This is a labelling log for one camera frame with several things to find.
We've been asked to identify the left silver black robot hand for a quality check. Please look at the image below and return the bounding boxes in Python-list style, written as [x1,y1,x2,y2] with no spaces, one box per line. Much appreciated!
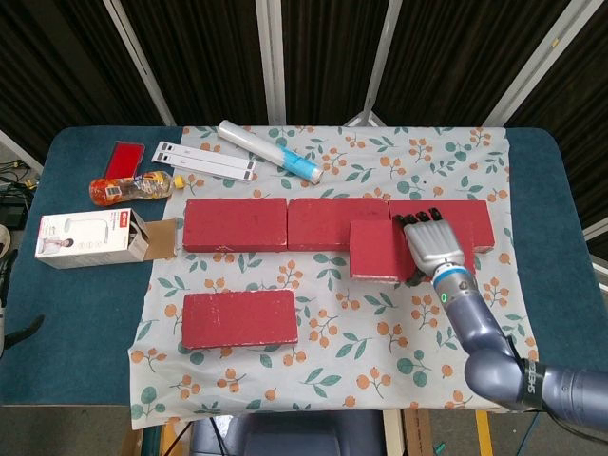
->
[0,251,47,357]

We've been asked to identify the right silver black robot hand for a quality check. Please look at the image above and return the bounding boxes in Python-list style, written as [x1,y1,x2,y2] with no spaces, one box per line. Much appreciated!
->
[391,207,469,289]

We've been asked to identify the red brick with taped end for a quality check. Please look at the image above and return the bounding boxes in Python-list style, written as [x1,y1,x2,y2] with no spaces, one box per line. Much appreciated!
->
[349,218,479,285]

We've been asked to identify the red brick with scuffed top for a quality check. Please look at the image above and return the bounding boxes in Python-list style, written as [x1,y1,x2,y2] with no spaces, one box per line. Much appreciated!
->
[181,289,300,352]

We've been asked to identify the red foam brick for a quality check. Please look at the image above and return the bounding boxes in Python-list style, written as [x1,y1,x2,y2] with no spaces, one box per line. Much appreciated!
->
[388,199,495,255]
[286,198,393,252]
[182,198,289,254]

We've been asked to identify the white desk lamp carton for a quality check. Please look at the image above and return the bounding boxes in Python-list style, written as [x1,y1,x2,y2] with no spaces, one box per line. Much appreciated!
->
[33,208,184,271]

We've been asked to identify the orange drink plastic bottle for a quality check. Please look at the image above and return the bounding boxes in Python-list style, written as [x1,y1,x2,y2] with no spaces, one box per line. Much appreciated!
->
[88,171,185,209]

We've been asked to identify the floral fruit print tablecloth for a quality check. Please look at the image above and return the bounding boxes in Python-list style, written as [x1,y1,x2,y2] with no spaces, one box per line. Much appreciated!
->
[127,123,547,431]

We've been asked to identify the red flat case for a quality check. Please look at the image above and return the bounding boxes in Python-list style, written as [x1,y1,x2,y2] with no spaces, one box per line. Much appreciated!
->
[104,142,145,180]

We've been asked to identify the clear film roll blue label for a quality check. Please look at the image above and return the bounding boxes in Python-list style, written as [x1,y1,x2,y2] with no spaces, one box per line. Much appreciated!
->
[218,120,325,184]

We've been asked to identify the brown cardboard box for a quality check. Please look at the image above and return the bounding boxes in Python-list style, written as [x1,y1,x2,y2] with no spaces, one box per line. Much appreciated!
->
[401,408,433,456]

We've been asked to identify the long white flat box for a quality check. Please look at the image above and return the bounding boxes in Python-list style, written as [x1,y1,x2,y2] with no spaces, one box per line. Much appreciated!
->
[152,141,224,161]
[155,150,257,182]

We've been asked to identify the dark blue chair seat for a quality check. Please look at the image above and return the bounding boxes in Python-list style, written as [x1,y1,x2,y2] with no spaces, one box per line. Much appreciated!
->
[189,410,386,456]

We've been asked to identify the bundle of cables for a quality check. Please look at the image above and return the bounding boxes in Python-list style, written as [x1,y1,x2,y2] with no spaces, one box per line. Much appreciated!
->
[0,159,42,229]

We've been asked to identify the dark folding screen white frame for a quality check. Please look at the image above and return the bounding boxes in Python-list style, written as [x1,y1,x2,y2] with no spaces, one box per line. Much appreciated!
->
[0,0,608,238]

